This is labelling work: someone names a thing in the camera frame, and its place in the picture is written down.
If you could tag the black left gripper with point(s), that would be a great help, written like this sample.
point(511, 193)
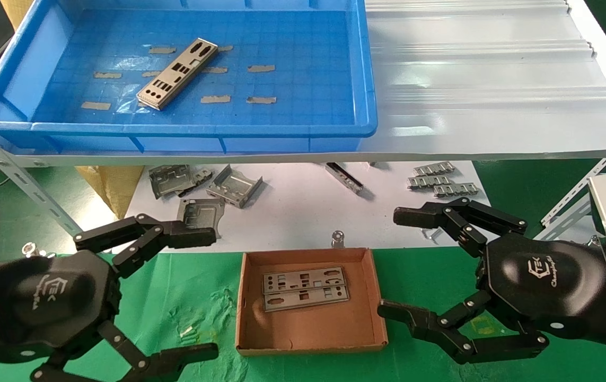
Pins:
point(37, 302)

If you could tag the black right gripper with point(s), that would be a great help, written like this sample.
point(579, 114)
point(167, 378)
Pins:
point(546, 286)

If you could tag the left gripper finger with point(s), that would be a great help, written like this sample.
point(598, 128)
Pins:
point(186, 237)

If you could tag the silver metal IO shield plate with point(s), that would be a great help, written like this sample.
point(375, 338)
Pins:
point(302, 303)
point(302, 273)
point(185, 75)

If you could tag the open brown cardboard box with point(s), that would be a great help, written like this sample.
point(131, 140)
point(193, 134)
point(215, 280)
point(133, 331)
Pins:
point(313, 329)

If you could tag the blue plastic tray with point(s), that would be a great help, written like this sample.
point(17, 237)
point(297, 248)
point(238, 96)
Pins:
point(308, 106)

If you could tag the grey stamped metal plate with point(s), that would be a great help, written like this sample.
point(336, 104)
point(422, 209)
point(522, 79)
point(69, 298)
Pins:
point(202, 212)

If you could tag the small clear tape scrap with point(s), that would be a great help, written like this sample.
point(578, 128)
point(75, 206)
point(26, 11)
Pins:
point(186, 331)

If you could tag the small bent metal clip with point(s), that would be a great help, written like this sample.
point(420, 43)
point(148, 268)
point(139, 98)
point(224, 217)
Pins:
point(429, 237)

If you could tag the green table cloth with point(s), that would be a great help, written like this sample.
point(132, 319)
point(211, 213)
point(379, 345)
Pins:
point(175, 297)

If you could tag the small grey metal piece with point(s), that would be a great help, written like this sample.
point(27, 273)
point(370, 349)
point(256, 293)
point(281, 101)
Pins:
point(203, 174)

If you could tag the grey ribbed metal strip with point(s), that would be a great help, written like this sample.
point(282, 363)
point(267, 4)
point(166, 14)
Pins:
point(434, 168)
point(456, 189)
point(430, 182)

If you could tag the yellow woven sack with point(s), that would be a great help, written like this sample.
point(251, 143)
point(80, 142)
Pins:
point(114, 185)

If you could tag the silver binder clip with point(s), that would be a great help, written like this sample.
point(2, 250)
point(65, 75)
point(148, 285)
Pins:
point(29, 248)
point(338, 237)

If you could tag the white lower shelf board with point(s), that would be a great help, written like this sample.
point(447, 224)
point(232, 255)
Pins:
point(292, 212)

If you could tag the long dark metal bar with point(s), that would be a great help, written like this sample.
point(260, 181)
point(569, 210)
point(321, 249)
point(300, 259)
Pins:
point(345, 178)

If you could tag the clear plastic film scrap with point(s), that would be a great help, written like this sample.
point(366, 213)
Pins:
point(128, 98)

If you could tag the white metal shelf board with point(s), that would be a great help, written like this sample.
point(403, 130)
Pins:
point(493, 79)

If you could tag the grey stamped metal bracket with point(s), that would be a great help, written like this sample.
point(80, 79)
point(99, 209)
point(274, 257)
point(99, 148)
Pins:
point(170, 180)

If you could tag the grey U-shaped metal bracket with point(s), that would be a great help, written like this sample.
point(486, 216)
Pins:
point(234, 188)

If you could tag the white perforated shelf post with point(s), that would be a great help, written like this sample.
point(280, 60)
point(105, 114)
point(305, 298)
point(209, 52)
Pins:
point(22, 180)
point(568, 211)

